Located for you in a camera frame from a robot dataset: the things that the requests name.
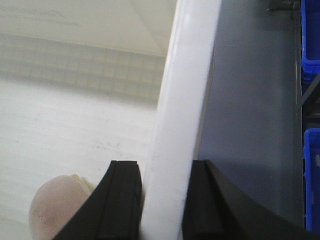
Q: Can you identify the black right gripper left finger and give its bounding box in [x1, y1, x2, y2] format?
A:
[55, 160, 142, 240]

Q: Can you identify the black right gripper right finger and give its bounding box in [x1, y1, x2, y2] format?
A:
[182, 160, 320, 240]

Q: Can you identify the pink smiling plush toy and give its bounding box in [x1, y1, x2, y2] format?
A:
[28, 174, 93, 240]

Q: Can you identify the white plastic tote crate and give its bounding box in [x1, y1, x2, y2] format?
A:
[0, 0, 222, 240]

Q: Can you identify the blue storage bin lower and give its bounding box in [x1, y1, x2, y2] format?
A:
[303, 128, 320, 234]

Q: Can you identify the blue storage bin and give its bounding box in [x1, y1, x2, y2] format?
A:
[303, 128, 320, 234]
[300, 0, 320, 84]

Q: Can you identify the blue storage bin upper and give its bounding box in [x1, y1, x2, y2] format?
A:
[300, 0, 320, 84]

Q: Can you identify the grey metal shelf frame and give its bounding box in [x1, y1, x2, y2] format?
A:
[267, 0, 320, 230]

